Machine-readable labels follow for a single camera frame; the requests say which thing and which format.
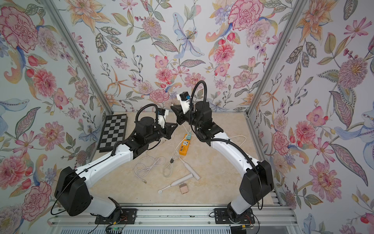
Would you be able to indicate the orange power strip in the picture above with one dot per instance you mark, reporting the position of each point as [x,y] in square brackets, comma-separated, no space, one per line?
[184,147]

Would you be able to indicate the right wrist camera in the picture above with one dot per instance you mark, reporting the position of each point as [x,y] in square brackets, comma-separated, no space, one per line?
[185,100]

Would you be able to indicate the white electric toothbrush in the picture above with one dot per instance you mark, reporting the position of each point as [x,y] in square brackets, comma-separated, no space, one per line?
[177,182]
[191,170]

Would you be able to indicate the black white checkerboard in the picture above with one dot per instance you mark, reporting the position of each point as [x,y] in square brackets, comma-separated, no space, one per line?
[114,130]

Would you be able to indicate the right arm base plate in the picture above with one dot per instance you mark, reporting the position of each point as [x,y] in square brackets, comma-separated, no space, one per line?
[227,216]

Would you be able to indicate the aluminium mounting rail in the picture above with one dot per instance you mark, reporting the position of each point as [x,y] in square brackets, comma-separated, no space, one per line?
[181,215]

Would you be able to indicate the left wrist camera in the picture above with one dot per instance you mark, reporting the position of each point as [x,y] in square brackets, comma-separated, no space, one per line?
[161,117]

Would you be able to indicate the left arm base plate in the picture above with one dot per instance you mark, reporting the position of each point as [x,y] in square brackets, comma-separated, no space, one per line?
[125,216]

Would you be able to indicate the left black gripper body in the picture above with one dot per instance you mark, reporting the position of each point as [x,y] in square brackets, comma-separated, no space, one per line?
[158,133]

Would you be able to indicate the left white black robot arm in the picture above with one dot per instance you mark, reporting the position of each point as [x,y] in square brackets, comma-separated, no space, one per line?
[72,190]

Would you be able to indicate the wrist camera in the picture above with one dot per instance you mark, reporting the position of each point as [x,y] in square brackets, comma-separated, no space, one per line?
[161,117]
[185,100]

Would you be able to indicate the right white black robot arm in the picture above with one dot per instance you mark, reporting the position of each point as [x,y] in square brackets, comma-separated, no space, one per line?
[257,181]

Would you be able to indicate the pink USB charger plug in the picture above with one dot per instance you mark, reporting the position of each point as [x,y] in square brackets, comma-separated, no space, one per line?
[183,188]

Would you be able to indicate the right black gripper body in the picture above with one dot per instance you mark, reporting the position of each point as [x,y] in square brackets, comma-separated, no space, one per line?
[194,119]

